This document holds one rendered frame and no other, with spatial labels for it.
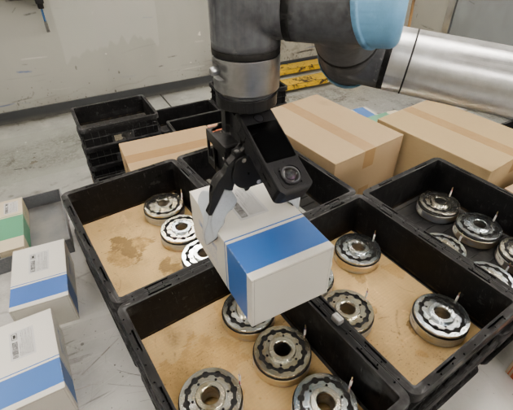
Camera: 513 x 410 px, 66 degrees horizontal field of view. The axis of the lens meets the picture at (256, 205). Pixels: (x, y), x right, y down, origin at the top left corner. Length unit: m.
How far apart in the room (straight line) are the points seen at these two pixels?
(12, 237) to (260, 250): 0.88
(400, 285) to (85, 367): 0.70
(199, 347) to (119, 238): 0.38
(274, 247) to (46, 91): 3.46
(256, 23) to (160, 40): 3.50
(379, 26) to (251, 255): 0.29
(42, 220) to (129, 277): 0.53
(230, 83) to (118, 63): 3.44
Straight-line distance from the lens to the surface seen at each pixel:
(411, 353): 0.82
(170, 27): 3.90
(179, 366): 0.77
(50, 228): 1.34
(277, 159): 0.44
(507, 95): 0.52
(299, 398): 0.71
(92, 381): 0.96
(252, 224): 0.53
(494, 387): 1.01
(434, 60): 0.50
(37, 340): 0.94
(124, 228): 1.05
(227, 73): 0.43
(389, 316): 0.86
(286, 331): 0.77
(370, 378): 0.69
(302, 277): 0.52
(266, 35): 0.42
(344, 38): 0.40
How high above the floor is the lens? 1.49
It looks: 38 degrees down
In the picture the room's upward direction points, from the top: straight up
